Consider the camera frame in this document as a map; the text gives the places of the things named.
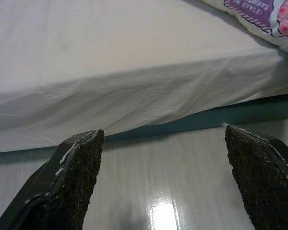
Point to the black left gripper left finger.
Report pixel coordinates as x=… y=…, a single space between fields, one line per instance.
x=69 y=182

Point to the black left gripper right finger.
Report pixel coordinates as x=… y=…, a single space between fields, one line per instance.
x=261 y=177

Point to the bed with cream sheet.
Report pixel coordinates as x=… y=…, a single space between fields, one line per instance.
x=134 y=60

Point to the cream cartoon print quilt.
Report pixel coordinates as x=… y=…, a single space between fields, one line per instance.
x=261 y=19

